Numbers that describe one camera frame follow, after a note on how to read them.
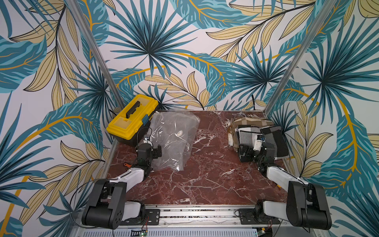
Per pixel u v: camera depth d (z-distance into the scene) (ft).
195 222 2.40
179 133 3.29
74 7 2.22
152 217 2.41
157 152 2.73
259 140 2.63
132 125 2.90
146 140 2.50
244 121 3.39
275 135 3.13
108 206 1.36
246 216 2.41
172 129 3.40
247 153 2.68
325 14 2.31
